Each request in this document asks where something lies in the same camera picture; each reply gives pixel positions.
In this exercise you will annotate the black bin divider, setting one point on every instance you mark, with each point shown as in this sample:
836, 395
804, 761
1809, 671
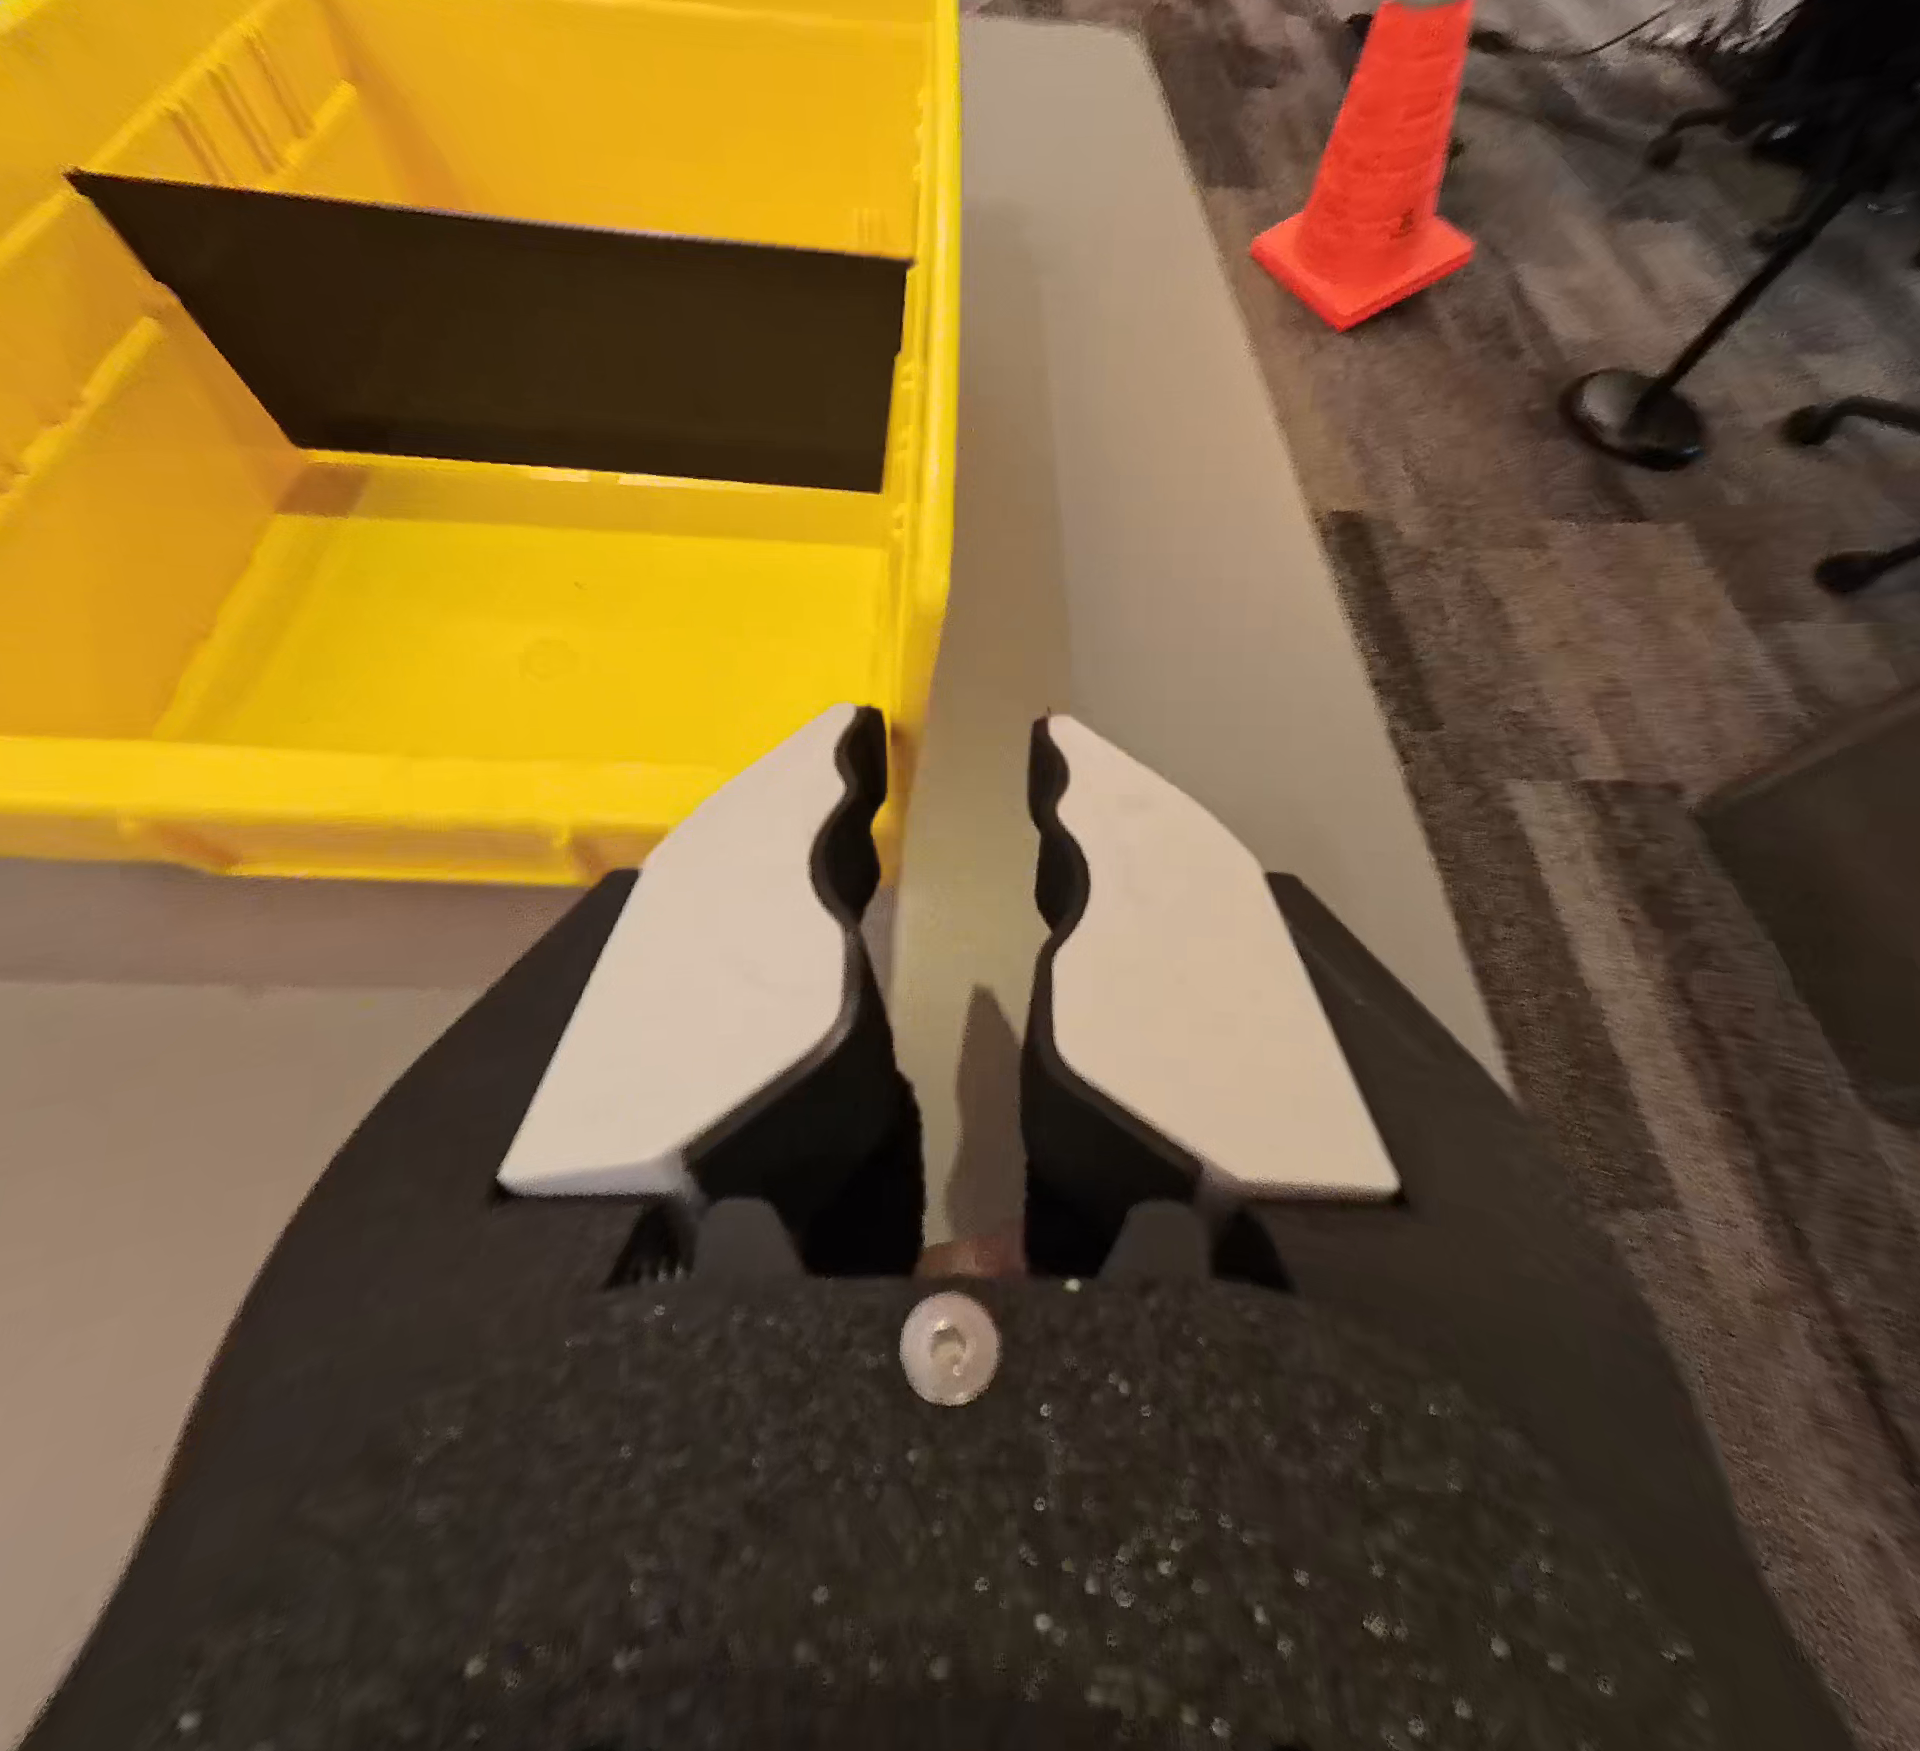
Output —
519, 345

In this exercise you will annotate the black office chair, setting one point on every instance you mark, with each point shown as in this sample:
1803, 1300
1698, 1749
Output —
1861, 61

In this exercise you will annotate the black floor stand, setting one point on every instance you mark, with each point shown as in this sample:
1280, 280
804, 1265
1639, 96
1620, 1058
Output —
1639, 416

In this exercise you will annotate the yellow plastic bin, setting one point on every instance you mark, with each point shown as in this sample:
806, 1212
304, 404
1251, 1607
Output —
449, 657

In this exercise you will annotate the orange traffic cone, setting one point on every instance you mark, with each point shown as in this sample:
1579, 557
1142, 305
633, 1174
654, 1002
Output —
1384, 130

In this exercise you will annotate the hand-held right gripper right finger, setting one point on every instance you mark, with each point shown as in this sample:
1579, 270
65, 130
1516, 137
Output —
1202, 1021

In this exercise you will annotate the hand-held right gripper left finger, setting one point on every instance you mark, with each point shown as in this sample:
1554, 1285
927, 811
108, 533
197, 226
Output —
704, 1002

